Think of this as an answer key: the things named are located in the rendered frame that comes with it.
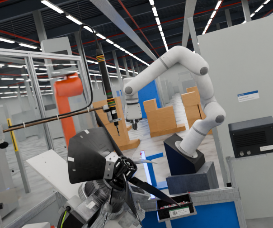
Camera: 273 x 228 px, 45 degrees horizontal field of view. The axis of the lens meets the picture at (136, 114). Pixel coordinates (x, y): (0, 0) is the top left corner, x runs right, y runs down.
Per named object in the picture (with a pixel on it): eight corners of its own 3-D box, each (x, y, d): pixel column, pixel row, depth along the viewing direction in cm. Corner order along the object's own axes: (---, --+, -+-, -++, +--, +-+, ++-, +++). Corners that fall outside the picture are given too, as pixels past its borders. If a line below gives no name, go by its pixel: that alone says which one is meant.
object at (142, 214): (136, 227, 180) (126, 220, 179) (136, 220, 186) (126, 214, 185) (145, 217, 178) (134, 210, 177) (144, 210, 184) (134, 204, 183)
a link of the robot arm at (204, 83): (210, 124, 228) (201, 112, 241) (225, 116, 227) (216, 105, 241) (189, 64, 201) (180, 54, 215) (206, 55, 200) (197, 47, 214)
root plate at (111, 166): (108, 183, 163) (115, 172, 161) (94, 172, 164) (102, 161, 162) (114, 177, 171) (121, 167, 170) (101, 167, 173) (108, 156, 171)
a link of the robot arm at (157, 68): (168, 68, 191) (128, 100, 197) (168, 68, 207) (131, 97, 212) (159, 56, 191) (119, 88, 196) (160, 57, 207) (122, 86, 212)
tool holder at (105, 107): (107, 123, 176) (103, 106, 175) (105, 123, 183) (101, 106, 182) (123, 119, 179) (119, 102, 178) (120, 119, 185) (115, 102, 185)
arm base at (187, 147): (176, 138, 252) (189, 119, 245) (198, 152, 250) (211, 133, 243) (172, 147, 234) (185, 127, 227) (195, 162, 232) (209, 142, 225)
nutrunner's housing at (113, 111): (114, 126, 179) (94, 44, 176) (112, 126, 182) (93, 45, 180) (120, 124, 180) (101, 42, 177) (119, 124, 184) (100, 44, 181)
